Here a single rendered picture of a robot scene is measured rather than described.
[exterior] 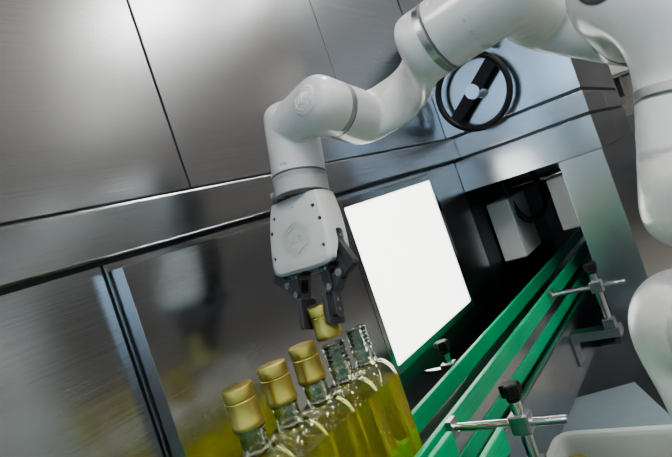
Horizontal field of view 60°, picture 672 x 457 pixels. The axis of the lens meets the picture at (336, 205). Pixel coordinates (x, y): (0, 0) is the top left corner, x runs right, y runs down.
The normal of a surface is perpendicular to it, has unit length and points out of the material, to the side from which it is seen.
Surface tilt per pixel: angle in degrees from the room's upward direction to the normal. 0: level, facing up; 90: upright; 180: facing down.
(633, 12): 101
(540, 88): 90
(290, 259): 74
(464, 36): 127
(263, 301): 90
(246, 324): 90
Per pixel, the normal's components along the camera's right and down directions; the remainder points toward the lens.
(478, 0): -0.51, 0.27
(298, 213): -0.57, -0.15
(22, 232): 0.78, -0.28
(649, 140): -0.98, 0.00
